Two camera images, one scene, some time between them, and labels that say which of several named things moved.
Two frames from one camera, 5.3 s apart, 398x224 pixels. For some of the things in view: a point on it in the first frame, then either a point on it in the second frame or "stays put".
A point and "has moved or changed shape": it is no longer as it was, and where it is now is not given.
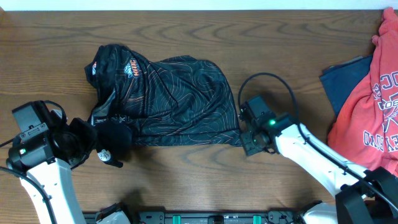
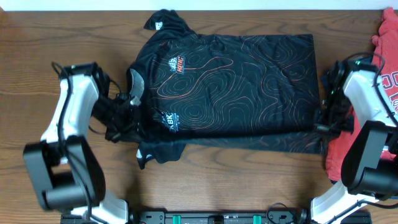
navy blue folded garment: [337, 78] stays put
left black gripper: [90, 134] to [130, 130]
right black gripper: [249, 148] to [323, 128]
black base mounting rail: [211, 217] stays put
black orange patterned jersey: [183, 101] has moved or changed shape
